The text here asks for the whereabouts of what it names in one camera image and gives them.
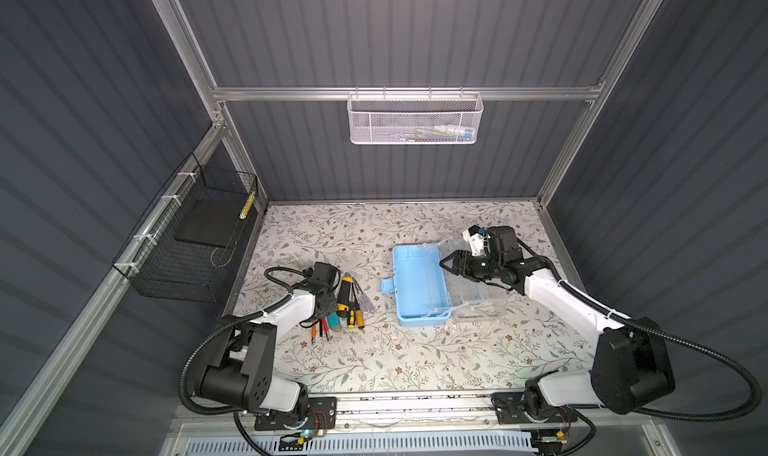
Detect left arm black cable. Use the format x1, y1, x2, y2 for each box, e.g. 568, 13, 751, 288
178, 266, 313, 416

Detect yellow marker in basket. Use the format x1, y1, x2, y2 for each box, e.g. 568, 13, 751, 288
239, 191, 256, 220

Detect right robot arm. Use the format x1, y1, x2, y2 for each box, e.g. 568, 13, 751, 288
440, 225, 676, 421

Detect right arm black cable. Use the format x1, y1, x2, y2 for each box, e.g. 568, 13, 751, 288
515, 237, 763, 422

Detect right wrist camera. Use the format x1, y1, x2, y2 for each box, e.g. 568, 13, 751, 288
462, 225, 489, 256

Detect black foam pad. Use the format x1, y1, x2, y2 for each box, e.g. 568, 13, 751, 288
174, 200, 245, 249

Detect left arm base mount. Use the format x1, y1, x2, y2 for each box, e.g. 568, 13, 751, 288
253, 396, 338, 431

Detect items in white basket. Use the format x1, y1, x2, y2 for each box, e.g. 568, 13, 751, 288
391, 124, 476, 143

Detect white wire mesh basket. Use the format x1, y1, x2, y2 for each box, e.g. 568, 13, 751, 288
346, 92, 484, 145

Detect black wire basket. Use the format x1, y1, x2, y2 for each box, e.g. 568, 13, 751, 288
113, 154, 259, 303

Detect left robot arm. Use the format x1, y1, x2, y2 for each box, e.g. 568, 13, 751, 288
177, 262, 341, 420

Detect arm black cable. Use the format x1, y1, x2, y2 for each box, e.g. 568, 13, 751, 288
178, 266, 313, 416
515, 237, 763, 422

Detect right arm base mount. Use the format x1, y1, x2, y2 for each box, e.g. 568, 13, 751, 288
490, 391, 578, 425

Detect aluminium front rail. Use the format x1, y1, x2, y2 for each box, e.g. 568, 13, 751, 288
169, 389, 652, 436

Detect white perforated cable duct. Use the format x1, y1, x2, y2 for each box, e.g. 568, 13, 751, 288
179, 431, 541, 456

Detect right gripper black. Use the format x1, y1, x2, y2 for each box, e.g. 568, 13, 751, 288
439, 249, 501, 280

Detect blue plastic tool box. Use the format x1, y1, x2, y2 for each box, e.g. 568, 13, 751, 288
381, 244, 452, 328

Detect yellow black ratchet screwdriver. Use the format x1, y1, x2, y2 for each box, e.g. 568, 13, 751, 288
336, 276, 354, 321

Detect small yellow black screwdriver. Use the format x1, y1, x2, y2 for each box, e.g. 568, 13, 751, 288
347, 302, 365, 329

